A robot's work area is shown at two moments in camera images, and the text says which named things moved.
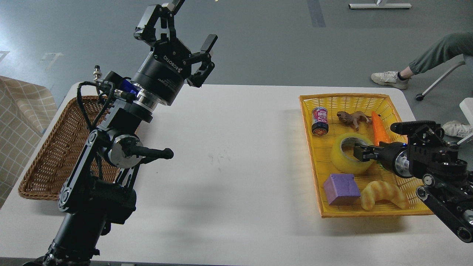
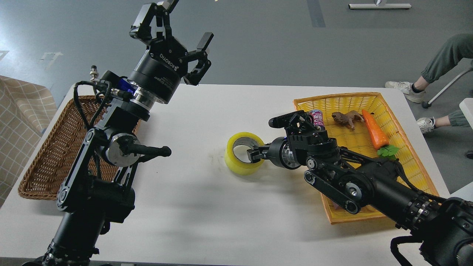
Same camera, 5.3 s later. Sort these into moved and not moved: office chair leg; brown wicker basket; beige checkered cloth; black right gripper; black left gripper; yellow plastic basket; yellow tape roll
Moved: black right gripper; office chair leg; yellow tape roll
Not moved: black left gripper; yellow plastic basket; brown wicker basket; beige checkered cloth
